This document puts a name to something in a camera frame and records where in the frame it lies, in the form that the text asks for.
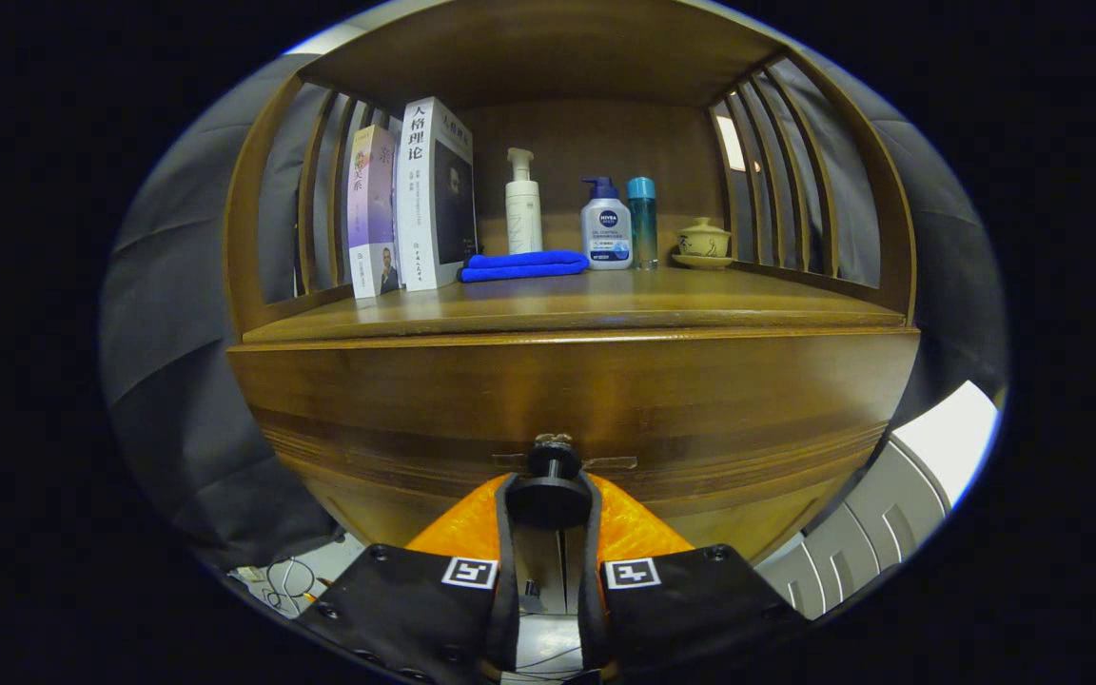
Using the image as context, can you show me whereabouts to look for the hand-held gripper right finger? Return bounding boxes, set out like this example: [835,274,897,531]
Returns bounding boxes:
[578,473,811,681]

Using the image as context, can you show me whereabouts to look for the teal transparent bottle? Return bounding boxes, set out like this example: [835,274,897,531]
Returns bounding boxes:
[626,176,660,270]

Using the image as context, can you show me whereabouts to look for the wooden cabinet door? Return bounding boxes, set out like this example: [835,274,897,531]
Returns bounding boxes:
[518,526,565,615]

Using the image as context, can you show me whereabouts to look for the blue folded cloth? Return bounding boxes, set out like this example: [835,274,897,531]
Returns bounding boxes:
[459,249,591,284]

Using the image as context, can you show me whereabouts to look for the yellow lidded teacup with saucer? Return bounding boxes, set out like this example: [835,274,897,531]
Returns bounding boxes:
[671,217,734,271]

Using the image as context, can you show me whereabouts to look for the white panelled cabinet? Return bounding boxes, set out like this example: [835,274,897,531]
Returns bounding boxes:
[757,381,1001,619]

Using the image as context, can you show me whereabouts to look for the purple book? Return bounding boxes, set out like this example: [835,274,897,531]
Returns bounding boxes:
[346,124,403,301]

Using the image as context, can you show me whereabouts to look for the brown wooden cabinet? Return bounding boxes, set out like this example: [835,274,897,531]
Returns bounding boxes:
[223,0,922,619]

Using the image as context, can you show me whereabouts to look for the wooden drawer with black knob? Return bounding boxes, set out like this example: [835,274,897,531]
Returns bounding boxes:
[227,328,922,572]

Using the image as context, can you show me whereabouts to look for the white bottle with blue pump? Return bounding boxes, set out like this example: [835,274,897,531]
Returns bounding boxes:
[579,175,635,271]

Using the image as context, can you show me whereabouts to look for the white book with portrait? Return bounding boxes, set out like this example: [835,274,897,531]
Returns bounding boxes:
[394,95,478,292]

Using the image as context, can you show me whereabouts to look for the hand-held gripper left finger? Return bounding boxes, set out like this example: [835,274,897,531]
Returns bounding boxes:
[296,473,520,681]

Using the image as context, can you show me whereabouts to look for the black floor cables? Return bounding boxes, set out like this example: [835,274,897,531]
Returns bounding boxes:
[258,555,340,615]

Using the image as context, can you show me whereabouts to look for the wooden countertop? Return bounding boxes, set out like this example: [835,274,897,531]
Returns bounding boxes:
[242,266,910,345]

